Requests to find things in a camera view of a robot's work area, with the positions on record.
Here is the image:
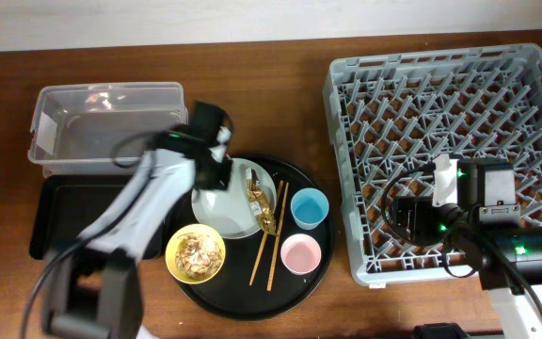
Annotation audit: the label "gold foil snack wrapper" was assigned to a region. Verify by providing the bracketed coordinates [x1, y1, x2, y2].
[246, 168, 277, 235]

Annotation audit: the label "yellow bowl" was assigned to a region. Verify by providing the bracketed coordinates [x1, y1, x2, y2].
[166, 224, 226, 284]

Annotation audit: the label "peanut shells and rice scraps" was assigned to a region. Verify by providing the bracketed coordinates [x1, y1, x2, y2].
[175, 233, 224, 281]

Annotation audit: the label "white paper napkin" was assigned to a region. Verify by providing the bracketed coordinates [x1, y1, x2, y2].
[210, 126, 231, 163]

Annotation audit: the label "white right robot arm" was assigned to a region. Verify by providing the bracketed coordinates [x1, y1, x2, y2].
[380, 154, 542, 338]

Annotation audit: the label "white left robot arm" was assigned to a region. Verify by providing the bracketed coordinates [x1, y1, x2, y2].
[29, 102, 233, 338]

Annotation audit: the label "clear plastic waste bin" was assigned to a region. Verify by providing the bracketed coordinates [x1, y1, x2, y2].
[27, 82, 188, 176]

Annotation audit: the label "grey dishwasher rack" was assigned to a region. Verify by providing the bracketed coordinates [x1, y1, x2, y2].
[323, 43, 542, 287]

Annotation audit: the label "grey round plate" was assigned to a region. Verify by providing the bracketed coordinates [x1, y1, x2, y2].
[191, 158, 277, 239]

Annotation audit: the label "right wooden chopstick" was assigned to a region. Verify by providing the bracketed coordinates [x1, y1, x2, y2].
[266, 183, 290, 292]

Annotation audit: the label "wooden chopstick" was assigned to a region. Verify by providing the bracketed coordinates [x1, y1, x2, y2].
[248, 180, 284, 286]
[266, 183, 290, 292]

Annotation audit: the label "left wooden chopstick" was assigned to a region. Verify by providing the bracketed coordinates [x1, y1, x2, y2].
[248, 180, 284, 286]

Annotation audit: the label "round black tray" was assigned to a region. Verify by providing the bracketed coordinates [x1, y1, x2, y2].
[166, 153, 336, 322]

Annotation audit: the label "blue plastic cup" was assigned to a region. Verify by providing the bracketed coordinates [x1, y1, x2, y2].
[291, 187, 329, 230]

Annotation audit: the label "black rectangular tray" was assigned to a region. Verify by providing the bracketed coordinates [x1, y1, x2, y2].
[28, 174, 168, 261]

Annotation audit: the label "pink plastic cup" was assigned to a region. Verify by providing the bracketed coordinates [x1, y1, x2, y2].
[280, 234, 322, 275]

